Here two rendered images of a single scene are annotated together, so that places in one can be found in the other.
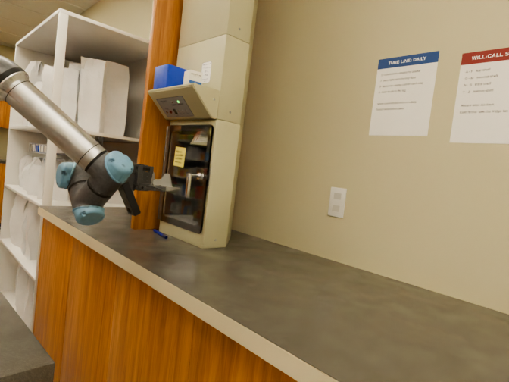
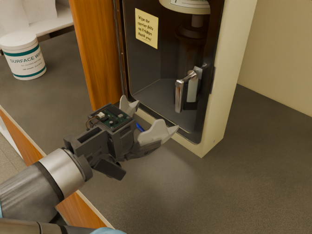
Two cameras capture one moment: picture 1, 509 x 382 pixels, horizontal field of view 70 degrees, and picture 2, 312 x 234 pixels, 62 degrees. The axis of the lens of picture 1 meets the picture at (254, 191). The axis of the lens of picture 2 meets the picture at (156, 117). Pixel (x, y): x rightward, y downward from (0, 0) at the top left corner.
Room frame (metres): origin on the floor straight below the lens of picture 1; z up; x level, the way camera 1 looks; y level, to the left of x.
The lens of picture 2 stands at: (0.83, 0.31, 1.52)
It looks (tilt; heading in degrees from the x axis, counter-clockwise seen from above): 42 degrees down; 358
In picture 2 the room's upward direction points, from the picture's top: straight up
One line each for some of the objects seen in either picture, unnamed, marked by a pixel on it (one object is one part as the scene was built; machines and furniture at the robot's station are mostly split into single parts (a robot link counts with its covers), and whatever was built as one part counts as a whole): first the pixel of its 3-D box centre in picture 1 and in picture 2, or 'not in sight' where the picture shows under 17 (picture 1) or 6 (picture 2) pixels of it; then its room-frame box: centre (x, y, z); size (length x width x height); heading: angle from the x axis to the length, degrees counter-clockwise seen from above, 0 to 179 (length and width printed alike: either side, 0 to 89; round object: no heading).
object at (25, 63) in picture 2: not in sight; (24, 55); (1.78, 0.80, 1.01); 0.13 x 0.13 x 0.15
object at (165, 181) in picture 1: (167, 182); (159, 129); (1.19, 0.29, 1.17); 0.09 x 0.03 x 0.06; 107
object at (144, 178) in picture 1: (132, 177); (101, 142); (1.16, 0.39, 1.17); 0.12 x 0.08 x 0.09; 134
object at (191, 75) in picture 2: (192, 185); (184, 92); (1.31, 0.23, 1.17); 0.05 x 0.03 x 0.10; 134
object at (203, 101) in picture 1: (180, 103); not in sight; (1.38, 0.32, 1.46); 0.32 x 0.12 x 0.10; 44
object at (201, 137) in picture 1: (183, 176); (159, 61); (1.41, 0.28, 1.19); 0.30 x 0.01 x 0.40; 44
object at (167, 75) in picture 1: (171, 80); not in sight; (1.44, 0.37, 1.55); 0.10 x 0.10 x 0.09; 44
